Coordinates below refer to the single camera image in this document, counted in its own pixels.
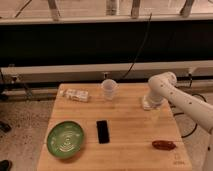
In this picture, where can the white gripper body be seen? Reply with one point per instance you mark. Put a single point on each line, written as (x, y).
(153, 99)

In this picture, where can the white sponge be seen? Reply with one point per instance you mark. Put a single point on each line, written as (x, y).
(146, 106)

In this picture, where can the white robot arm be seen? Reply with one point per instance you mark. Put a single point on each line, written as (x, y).
(162, 86)

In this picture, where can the clear plastic cup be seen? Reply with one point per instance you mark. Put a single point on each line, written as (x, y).
(109, 87)

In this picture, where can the brown sausage-like object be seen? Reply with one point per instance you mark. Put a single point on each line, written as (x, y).
(163, 145)

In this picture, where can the black phone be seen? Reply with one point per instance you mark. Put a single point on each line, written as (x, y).
(103, 133)

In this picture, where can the white plastic packet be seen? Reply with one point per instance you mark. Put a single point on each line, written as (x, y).
(76, 95)

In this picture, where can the green round plate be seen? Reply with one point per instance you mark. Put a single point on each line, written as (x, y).
(65, 139)

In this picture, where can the black shoe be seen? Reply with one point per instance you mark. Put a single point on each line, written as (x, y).
(5, 165)

